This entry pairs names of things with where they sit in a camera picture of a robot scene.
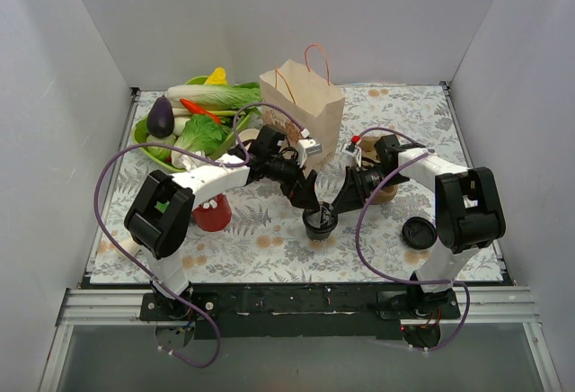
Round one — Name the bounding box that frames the yellow toy pepper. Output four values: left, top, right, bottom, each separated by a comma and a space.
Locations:
204, 67, 228, 86

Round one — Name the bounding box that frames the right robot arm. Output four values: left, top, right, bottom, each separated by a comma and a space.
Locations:
332, 134, 506, 318

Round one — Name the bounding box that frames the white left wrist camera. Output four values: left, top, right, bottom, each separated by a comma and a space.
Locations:
296, 138, 323, 168

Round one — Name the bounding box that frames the floral patterned table mat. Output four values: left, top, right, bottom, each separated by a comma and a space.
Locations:
89, 85, 503, 285

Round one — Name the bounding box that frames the aluminium frame rail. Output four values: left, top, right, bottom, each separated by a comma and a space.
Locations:
57, 289, 148, 325

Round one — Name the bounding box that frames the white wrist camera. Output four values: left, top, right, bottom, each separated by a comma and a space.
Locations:
296, 138, 323, 168
341, 135, 363, 167

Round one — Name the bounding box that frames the brown pulp cup carrier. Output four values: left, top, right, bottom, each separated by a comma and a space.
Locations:
358, 135, 400, 206

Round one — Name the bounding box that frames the toy napa cabbage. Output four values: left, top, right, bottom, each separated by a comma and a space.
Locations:
165, 83, 261, 111

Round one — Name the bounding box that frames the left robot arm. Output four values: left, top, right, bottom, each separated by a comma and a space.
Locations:
125, 125, 322, 320

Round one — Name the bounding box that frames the purple toy eggplant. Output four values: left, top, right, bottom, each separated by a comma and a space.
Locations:
146, 95, 175, 138

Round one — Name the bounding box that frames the white paper coffee cup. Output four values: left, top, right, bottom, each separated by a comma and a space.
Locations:
237, 129, 260, 147

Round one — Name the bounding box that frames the green toy lettuce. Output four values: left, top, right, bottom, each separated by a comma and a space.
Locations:
174, 114, 229, 156

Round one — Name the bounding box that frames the black paper coffee cup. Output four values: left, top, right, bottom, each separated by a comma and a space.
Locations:
302, 201, 338, 241

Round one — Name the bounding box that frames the green vegetable tray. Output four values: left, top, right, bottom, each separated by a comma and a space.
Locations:
132, 73, 261, 172

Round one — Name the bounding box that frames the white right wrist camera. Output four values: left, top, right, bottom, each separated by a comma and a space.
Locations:
341, 135, 363, 167

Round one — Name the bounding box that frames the red cup holder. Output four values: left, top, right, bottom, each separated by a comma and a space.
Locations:
192, 194, 232, 232

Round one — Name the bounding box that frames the black plastic cup lid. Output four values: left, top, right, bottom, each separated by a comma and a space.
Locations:
302, 201, 338, 232

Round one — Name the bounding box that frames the kraft paper takeout bag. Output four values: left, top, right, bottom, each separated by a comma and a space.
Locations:
260, 59, 345, 171

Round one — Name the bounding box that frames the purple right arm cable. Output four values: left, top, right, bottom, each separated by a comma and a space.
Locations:
354, 126, 471, 352

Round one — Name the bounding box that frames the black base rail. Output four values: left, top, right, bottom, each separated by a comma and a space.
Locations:
139, 282, 463, 340

